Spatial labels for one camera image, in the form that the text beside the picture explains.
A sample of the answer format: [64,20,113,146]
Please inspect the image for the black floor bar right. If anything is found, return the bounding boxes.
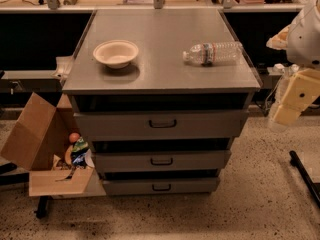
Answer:
[289,150,320,208]

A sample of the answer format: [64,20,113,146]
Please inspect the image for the grey bottom drawer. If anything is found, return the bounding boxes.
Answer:
[103,177,220,195]

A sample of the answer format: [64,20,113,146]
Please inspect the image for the white power adapter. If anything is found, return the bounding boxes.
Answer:
[273,63,285,73]

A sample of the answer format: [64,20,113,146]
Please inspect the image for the grey top drawer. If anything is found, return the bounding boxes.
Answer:
[74,110,248,141]

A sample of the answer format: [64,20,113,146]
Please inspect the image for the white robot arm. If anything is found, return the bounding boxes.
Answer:
[266,0,320,129]

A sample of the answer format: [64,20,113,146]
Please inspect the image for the grey middle drawer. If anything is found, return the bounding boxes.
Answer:
[95,150,231,173]

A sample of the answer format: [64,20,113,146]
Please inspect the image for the white paper bowl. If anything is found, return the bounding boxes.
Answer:
[93,40,139,69]

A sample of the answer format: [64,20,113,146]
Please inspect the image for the black stand leg left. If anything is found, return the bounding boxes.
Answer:
[35,196,49,219]

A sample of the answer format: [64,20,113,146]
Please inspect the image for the grey drawer cabinet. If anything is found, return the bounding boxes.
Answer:
[63,8,261,184]

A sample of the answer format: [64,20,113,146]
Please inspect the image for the orange ball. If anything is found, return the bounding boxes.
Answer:
[69,133,80,144]

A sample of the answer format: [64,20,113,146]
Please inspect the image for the brown cardboard box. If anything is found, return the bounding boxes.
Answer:
[1,93,101,198]

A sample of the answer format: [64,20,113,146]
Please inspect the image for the grey drawer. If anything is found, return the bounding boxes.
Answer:
[95,150,231,173]
[103,177,220,195]
[74,110,248,141]

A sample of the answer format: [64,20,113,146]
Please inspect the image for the green blue snack bag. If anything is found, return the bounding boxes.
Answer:
[71,137,89,167]

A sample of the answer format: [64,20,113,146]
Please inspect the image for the clear plastic water bottle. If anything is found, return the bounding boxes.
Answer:
[182,41,243,66]

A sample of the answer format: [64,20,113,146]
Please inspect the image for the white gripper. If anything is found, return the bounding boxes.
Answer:
[266,26,320,126]

